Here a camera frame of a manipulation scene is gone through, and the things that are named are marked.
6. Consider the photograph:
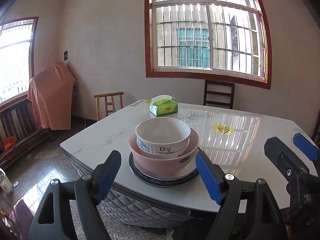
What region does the blue floral patterned plate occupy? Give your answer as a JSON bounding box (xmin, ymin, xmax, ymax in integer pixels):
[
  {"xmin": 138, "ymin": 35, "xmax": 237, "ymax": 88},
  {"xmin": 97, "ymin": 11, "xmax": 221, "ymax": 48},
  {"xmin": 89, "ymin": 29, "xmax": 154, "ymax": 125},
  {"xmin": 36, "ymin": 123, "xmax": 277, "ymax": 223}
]
[{"xmin": 129, "ymin": 153, "xmax": 199, "ymax": 188}]

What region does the white bowl blue band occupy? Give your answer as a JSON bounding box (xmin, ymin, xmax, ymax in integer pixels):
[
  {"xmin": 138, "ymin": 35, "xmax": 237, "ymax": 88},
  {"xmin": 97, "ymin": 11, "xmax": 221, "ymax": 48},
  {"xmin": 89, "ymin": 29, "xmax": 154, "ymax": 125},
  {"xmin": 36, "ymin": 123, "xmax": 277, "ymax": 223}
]
[{"xmin": 135, "ymin": 117, "xmax": 191, "ymax": 153}]

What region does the white plate with rose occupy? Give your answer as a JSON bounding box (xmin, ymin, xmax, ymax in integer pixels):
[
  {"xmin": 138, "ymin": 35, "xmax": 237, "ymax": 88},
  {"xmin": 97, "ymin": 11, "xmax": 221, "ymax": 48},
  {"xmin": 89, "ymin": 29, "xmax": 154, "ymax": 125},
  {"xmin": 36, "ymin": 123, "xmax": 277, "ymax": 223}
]
[{"xmin": 130, "ymin": 162, "xmax": 197, "ymax": 180}]

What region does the white ribbed bowl pink band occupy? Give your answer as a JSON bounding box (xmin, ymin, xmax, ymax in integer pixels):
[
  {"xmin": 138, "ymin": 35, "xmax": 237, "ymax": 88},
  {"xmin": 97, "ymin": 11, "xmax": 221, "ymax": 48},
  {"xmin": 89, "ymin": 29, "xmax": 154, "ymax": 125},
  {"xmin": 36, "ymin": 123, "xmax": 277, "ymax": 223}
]
[{"xmin": 136, "ymin": 140, "xmax": 190, "ymax": 159}]

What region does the quilted grey table base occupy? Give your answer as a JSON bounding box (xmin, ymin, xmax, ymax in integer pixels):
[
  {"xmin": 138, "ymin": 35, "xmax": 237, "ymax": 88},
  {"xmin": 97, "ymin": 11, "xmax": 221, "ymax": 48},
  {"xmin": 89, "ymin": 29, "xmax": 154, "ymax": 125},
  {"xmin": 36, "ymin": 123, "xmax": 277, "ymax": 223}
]
[{"xmin": 69, "ymin": 159, "xmax": 193, "ymax": 229}]

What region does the yellow warning sticker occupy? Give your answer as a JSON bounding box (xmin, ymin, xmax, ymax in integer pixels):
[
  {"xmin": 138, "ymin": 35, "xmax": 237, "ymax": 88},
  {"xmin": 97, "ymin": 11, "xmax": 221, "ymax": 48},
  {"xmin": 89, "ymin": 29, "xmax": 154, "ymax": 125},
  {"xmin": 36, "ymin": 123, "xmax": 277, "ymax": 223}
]
[{"xmin": 214, "ymin": 124, "xmax": 235, "ymax": 135}]

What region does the white cup on floor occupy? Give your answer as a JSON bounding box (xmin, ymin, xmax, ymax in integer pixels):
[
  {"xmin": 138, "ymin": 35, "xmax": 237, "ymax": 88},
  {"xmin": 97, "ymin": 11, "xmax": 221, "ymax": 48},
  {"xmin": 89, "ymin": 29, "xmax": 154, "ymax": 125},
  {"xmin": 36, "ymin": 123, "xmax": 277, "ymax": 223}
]
[{"xmin": 0, "ymin": 168, "xmax": 14, "ymax": 194}]

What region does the light wooden chair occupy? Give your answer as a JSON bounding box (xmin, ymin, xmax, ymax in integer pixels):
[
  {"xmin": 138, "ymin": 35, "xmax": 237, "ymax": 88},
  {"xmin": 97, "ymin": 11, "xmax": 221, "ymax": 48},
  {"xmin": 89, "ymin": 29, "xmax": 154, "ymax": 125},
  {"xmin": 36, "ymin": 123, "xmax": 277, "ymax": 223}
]
[{"xmin": 93, "ymin": 92, "xmax": 124, "ymax": 121}]

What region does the dark wooden bench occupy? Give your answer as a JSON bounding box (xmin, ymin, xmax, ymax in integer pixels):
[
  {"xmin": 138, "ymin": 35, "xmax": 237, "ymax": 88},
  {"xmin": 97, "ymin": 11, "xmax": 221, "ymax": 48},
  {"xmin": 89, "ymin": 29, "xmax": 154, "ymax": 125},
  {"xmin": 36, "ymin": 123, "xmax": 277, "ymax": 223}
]
[{"xmin": 1, "ymin": 98, "xmax": 53, "ymax": 169}]

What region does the dark wooden chair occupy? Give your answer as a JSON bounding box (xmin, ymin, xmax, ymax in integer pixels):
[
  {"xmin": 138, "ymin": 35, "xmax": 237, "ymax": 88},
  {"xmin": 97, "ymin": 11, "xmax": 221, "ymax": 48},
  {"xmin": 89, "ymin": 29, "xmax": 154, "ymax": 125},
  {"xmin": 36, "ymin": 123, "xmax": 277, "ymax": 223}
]
[{"xmin": 203, "ymin": 80, "xmax": 235, "ymax": 109}]

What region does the orange cloth covered object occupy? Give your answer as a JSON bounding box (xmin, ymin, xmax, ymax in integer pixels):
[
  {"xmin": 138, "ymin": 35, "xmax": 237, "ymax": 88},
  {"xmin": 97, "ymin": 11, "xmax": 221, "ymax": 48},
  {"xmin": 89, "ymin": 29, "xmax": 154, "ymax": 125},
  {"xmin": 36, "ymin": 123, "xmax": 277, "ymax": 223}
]
[{"xmin": 27, "ymin": 62, "xmax": 75, "ymax": 131}]

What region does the green tissue pack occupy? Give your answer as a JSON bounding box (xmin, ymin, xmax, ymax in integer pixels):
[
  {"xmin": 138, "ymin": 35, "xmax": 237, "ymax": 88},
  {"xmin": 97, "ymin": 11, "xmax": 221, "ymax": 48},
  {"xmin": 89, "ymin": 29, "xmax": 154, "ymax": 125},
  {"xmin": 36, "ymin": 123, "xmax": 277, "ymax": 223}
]
[{"xmin": 149, "ymin": 95, "xmax": 178, "ymax": 116}]

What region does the large barred window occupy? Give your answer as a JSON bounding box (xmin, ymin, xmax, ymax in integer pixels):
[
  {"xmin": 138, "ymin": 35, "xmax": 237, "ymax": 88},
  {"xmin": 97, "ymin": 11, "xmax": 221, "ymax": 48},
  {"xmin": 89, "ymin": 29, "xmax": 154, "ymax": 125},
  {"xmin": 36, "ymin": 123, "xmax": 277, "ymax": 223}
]
[{"xmin": 144, "ymin": 0, "xmax": 272, "ymax": 89}]

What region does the side window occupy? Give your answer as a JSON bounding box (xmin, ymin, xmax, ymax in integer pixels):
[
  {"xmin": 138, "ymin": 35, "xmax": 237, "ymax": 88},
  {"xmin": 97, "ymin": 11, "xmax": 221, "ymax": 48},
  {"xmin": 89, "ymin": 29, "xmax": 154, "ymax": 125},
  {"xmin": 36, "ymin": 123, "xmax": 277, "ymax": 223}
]
[{"xmin": 1, "ymin": 17, "xmax": 39, "ymax": 103}]

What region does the black wall switch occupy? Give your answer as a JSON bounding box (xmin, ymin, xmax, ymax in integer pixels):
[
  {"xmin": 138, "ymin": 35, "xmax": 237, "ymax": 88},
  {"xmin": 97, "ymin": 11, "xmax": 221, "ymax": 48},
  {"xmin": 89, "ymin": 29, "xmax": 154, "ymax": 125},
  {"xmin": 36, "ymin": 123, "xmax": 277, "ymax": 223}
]
[{"xmin": 64, "ymin": 51, "xmax": 68, "ymax": 61}]

